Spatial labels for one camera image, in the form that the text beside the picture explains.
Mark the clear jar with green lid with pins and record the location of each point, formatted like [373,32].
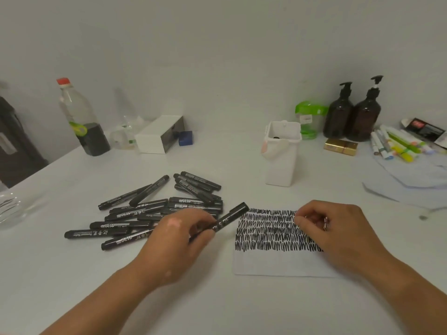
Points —
[310,108]

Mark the person's left hand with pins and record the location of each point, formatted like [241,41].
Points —
[167,254]

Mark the black and red cardboard box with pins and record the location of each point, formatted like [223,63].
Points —
[422,129]

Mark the white box with grey front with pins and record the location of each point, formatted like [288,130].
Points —
[150,139]

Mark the small gold box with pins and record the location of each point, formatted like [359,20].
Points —
[340,146]

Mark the dark fabric bag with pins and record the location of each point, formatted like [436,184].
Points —
[17,153]

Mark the person's right hand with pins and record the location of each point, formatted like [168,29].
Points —
[345,237]

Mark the clear bottle with dark liquid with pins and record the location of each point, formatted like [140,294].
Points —
[92,139]

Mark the person's left forearm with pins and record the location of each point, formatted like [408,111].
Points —
[97,307]

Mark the bunch of pastel highlighter pens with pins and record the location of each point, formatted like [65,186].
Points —
[398,146]

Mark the pile of black markers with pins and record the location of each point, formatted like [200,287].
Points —
[139,209]

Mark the pile of loose white sheets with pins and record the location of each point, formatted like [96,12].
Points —
[419,177]

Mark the white paper with black scribbles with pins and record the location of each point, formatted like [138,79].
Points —
[272,265]

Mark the small blue box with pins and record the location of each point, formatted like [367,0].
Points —
[185,138]

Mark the clear plastic container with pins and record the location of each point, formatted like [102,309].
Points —
[14,209]

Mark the brown pump bottle white neck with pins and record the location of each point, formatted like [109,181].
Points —
[363,118]

